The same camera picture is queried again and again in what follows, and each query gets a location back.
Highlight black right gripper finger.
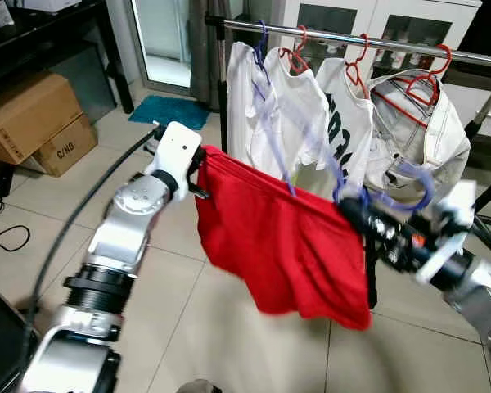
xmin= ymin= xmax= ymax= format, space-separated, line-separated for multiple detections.
xmin=348 ymin=217 xmax=381 ymax=243
xmin=338 ymin=196 xmax=379 ymax=224

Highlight purple wire clothes hanger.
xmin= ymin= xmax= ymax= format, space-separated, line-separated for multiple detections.
xmin=247 ymin=78 xmax=436 ymax=215
xmin=250 ymin=20 xmax=273 ymax=83

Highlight red t-shirt white print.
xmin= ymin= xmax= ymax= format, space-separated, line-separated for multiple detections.
xmin=194 ymin=145 xmax=374 ymax=332

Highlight teal floor rug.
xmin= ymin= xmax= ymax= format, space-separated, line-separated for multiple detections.
xmin=128 ymin=94 xmax=212 ymax=133

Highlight white t-shirt black letters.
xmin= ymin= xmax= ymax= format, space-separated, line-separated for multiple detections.
xmin=314 ymin=57 xmax=376 ymax=201

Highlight white jacket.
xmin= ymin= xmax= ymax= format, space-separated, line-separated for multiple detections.
xmin=365 ymin=70 xmax=472 ymax=206

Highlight dark grey curtain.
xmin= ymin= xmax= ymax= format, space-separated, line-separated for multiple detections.
xmin=188 ymin=0 xmax=230 ymax=111

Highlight small printed cardboard box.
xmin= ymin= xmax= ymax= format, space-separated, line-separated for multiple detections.
xmin=33 ymin=113 xmax=100 ymax=178

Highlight glass door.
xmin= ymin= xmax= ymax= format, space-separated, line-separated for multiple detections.
xmin=131 ymin=0 xmax=196 ymax=93

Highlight large plain cardboard box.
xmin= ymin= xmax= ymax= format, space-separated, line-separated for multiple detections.
xmin=0 ymin=71 xmax=85 ymax=165

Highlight black shelf unit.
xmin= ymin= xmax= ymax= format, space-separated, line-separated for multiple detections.
xmin=0 ymin=0 xmax=136 ymax=115

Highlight black flat panel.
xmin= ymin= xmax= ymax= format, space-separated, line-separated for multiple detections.
xmin=0 ymin=278 xmax=35 ymax=393

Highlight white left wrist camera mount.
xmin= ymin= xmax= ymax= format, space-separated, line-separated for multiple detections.
xmin=142 ymin=120 xmax=204 ymax=202

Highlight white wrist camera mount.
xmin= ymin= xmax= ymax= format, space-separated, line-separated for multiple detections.
xmin=142 ymin=120 xmax=204 ymax=202
xmin=414 ymin=180 xmax=479 ymax=287

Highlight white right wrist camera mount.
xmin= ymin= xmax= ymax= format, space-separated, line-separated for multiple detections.
xmin=414 ymin=180 xmax=479 ymax=287

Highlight red wire clothes hanger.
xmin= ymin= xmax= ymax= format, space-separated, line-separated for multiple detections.
xmin=372 ymin=43 xmax=453 ymax=125
xmin=278 ymin=25 xmax=311 ymax=76
xmin=345 ymin=34 xmax=370 ymax=88

